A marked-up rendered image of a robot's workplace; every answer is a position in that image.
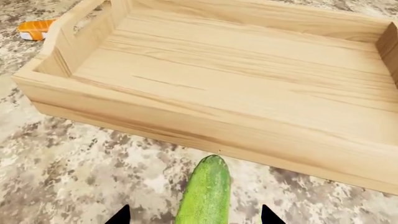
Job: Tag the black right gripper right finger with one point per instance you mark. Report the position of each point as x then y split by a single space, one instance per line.
269 217

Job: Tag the light wooden tray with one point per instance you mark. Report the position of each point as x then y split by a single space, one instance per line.
230 88

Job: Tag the green cucumber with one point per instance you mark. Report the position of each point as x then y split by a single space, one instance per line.
206 193

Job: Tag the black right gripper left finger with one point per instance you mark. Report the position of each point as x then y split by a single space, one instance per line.
122 217

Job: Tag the salmon nigiri sushi piece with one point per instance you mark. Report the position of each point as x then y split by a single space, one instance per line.
35 29

